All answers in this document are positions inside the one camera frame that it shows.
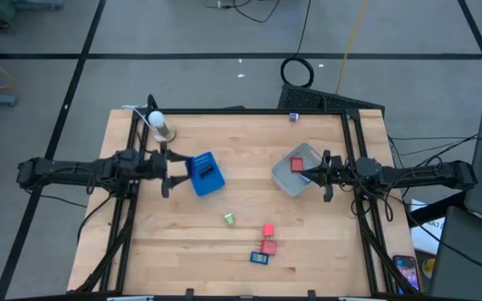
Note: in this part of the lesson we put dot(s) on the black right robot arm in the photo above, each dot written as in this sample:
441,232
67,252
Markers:
416,173

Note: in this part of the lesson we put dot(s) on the red charger cube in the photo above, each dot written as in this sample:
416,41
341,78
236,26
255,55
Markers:
269,247

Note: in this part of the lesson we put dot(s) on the small purple white cube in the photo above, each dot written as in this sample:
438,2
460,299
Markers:
293,117

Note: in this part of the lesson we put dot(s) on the black perforated mat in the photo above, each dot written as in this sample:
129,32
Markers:
308,99

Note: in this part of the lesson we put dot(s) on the green charger cube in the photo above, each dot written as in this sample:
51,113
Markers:
229,219

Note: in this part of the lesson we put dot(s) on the red square slotted item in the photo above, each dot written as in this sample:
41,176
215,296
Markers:
296,164

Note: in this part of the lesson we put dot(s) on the small blue framed case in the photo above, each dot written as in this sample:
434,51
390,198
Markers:
259,258

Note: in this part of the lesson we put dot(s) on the white paper sheet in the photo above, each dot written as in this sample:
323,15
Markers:
427,240

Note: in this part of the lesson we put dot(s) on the blue plastic basket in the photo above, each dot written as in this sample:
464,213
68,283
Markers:
207,184

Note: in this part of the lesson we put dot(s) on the smartphone with lit screen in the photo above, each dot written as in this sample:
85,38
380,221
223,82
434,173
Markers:
406,271

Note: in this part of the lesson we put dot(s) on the white frame bracket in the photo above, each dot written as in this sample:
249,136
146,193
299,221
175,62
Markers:
358,299
130,298

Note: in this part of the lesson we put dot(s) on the pink charger cube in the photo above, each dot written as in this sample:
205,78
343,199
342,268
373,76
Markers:
268,230

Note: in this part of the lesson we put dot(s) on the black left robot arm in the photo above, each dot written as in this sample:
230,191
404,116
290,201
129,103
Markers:
78,171

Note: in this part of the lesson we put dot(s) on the black frame clamp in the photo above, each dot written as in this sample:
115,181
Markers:
189,294
311,294

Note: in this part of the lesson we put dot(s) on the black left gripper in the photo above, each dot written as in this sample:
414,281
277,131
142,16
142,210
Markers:
155,165

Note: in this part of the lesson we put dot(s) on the light blue charger cube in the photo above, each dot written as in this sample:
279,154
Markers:
304,180

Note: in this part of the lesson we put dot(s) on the grey plastic bin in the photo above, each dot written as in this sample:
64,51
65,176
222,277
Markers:
285,177

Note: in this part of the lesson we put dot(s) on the white bulb brass lamp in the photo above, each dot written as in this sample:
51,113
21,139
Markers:
157,119

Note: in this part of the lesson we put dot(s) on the small yellow item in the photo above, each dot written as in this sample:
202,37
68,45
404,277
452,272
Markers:
429,266

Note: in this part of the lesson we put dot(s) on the black desk leg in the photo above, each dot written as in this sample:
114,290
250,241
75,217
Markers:
433,211

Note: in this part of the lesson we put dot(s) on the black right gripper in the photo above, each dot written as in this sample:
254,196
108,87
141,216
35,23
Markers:
341,171

